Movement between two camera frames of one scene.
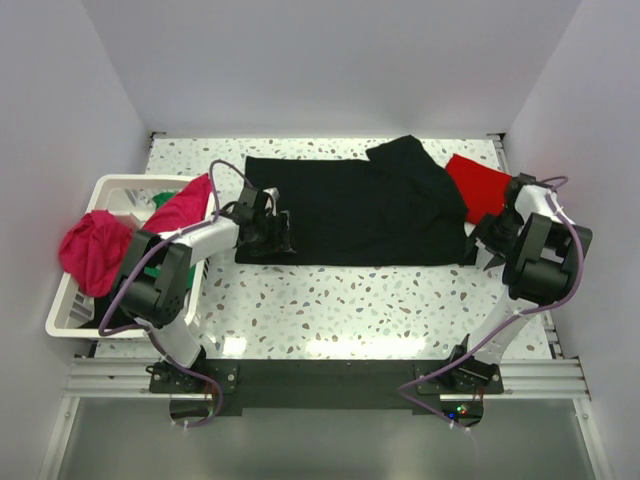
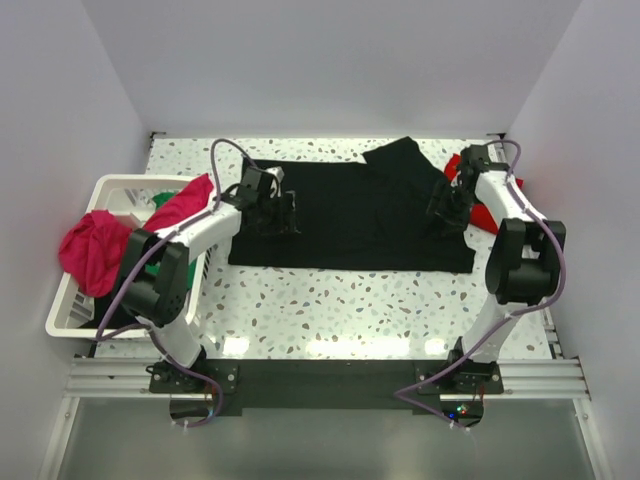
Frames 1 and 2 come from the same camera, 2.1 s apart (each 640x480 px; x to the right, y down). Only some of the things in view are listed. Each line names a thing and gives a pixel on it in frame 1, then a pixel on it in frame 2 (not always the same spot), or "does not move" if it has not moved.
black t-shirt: [393, 209] does not move
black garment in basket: [116, 318] does not move
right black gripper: [486, 240] → [447, 209]
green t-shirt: [160, 200] does not move
